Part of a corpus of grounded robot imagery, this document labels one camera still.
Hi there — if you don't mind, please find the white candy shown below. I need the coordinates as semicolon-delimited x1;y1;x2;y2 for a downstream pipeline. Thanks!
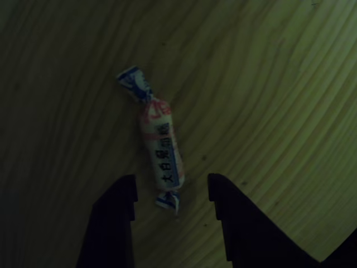
116;65;186;216

